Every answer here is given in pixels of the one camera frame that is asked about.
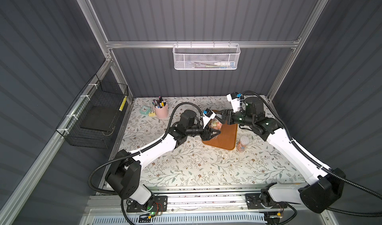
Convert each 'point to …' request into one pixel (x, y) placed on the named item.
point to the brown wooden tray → (227, 139)
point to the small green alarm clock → (144, 110)
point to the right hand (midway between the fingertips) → (220, 113)
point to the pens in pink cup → (158, 103)
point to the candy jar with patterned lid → (214, 123)
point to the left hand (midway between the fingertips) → (219, 131)
